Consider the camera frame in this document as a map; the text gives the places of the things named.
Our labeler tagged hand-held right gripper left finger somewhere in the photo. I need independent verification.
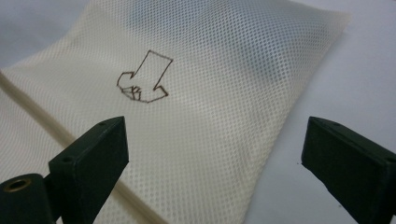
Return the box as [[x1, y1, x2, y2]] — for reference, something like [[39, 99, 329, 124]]
[[48, 116, 131, 224]]

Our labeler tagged pale blue cloth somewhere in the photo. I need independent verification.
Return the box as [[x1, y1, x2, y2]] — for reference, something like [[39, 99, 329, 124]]
[[124, 0, 283, 77]]

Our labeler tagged cream mesh laundry bag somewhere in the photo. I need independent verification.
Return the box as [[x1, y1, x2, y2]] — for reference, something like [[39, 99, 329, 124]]
[[0, 0, 351, 224]]

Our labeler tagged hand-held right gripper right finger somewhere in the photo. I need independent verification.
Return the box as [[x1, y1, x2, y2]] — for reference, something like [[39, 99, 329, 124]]
[[301, 116, 396, 224]]

